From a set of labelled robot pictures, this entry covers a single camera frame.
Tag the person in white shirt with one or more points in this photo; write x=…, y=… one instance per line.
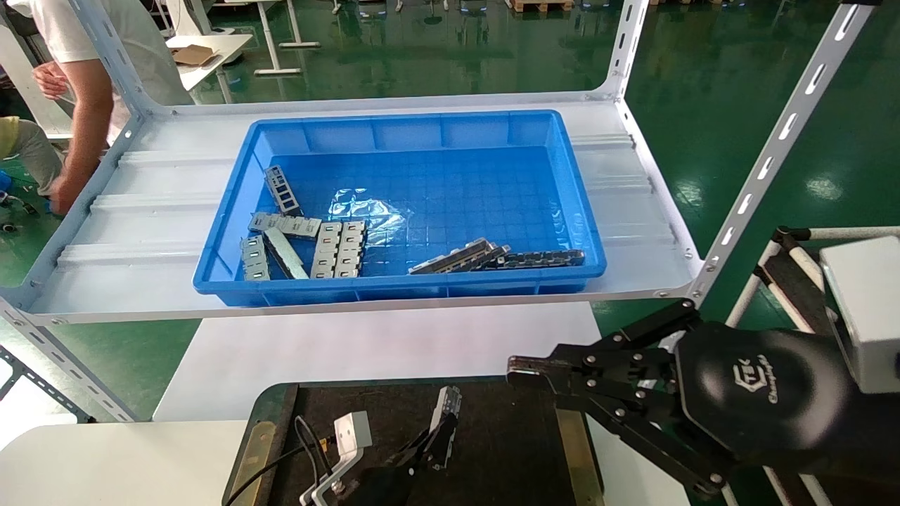
x=91, y=84

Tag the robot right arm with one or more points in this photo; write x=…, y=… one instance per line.
x=879, y=436

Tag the long dark metal part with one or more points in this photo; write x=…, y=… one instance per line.
x=541, y=258

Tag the clear plastic film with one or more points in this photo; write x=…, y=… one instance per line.
x=365, y=207

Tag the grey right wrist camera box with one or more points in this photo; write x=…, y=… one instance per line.
x=868, y=316

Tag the blue plastic bin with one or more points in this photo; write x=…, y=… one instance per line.
x=492, y=190

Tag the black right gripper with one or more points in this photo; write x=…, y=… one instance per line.
x=759, y=393

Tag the grey wheeled chair base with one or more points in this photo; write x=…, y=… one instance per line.
x=14, y=214

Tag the dark metal cage part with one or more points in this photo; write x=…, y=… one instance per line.
x=489, y=256

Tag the white pipe cart frame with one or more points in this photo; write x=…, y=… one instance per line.
x=787, y=274

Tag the brown cardboard box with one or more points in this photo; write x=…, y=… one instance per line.
x=195, y=55

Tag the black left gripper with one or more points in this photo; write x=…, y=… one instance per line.
x=383, y=488

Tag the wooden pallet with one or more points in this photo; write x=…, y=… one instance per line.
x=541, y=5

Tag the upright metal cage part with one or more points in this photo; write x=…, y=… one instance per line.
x=283, y=191

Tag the white table frame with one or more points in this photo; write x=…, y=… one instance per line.
x=281, y=56

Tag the white background table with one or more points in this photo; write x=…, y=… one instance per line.
x=211, y=67

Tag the short silver cage part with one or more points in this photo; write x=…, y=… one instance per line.
x=254, y=260

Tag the long silver cage part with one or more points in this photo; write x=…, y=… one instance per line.
x=450, y=258

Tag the long metal cage part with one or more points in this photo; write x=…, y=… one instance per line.
x=448, y=404

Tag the white metal shelf rack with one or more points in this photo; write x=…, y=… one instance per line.
x=140, y=232

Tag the slanted silver cage part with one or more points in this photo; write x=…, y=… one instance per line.
x=287, y=254

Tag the black tray container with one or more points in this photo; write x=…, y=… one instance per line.
x=506, y=450

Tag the flat silver cage part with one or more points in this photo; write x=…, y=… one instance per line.
x=285, y=225

